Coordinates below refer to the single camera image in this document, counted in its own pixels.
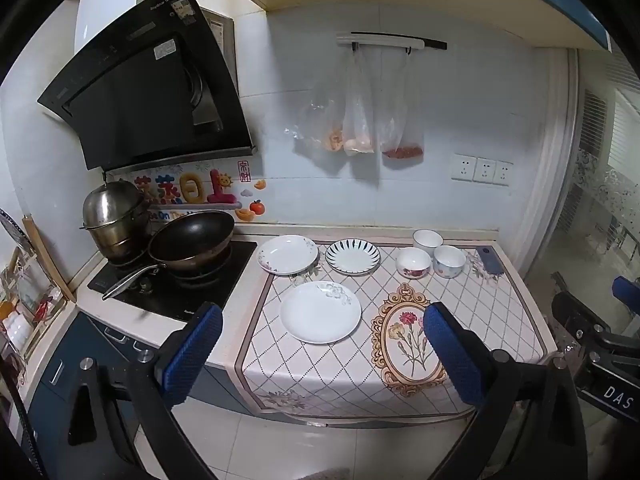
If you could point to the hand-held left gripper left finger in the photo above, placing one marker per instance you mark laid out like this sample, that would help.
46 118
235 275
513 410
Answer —
192 355

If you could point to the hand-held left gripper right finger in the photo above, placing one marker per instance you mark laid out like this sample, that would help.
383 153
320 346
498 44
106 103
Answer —
452 355

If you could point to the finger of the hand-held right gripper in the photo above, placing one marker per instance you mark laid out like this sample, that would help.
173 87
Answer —
627 292
575 315

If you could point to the white bowl with blue pattern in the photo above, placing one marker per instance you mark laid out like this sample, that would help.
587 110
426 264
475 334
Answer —
449 261

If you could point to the black gas cooktop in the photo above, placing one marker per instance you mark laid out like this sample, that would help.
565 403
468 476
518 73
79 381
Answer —
200 292

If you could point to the white bowl with red flower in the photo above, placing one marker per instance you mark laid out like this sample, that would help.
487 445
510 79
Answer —
413 261

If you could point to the blue smartphone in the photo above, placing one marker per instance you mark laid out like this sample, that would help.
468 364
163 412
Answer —
489 260

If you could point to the black wok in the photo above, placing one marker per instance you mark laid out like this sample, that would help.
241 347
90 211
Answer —
192 240

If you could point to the white bowl with dark rim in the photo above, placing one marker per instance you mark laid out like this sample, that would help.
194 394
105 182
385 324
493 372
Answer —
427 240

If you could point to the glass sliding door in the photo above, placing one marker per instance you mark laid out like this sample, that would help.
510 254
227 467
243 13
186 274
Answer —
600 170

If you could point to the diamond patterned table mat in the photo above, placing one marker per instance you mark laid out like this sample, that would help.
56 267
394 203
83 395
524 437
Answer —
325 370

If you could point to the white plate with grey flower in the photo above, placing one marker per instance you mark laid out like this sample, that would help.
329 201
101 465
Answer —
320 312

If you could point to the white plate with small flowers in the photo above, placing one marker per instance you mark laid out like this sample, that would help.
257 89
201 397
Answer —
287 255

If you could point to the blue lower kitchen cabinet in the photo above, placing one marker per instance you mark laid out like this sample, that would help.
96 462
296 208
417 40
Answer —
65 410

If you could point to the blue striped plate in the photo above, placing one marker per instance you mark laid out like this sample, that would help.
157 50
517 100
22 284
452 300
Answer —
352 257

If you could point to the stainless steel steamer pot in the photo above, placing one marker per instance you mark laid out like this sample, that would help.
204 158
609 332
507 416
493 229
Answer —
112 215

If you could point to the wooden cutting board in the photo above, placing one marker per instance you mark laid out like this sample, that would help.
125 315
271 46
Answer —
47 260

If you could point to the clear plastic bag with chillies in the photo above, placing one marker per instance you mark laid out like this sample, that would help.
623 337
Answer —
402 125

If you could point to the clear plastic bag with garlic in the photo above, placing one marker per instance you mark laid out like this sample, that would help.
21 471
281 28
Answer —
359 110

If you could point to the black range hood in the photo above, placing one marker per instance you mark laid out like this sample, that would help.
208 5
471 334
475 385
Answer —
145 90

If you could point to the white wall socket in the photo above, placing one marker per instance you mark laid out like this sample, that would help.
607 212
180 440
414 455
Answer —
503 173
484 170
463 167

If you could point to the colourful lettering wall sticker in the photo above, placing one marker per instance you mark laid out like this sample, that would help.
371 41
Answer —
192 185

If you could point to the red square wall sticker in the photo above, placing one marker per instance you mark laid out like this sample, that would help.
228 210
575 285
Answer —
243 171

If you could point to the white wall hook rail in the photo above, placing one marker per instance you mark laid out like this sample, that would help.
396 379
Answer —
385 40

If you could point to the white duct cover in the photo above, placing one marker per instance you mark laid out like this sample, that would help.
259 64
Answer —
107 0

